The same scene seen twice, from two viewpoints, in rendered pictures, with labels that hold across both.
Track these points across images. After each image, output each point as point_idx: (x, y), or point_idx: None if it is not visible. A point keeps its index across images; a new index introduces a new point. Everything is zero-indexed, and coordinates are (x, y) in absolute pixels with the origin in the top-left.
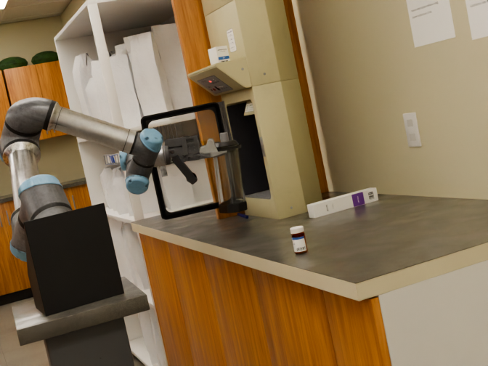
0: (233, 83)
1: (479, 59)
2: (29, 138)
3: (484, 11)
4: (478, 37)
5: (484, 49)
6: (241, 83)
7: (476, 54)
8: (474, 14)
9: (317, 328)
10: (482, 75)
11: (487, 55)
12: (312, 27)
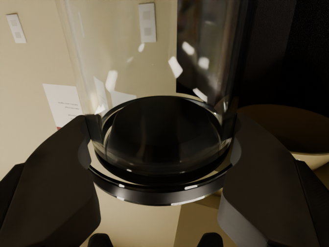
0: (206, 228)
1: (69, 73)
2: None
3: (67, 99)
4: (70, 86)
5: (66, 78)
6: (180, 211)
7: (72, 76)
8: (74, 99)
9: None
10: (67, 62)
11: (64, 74)
12: None
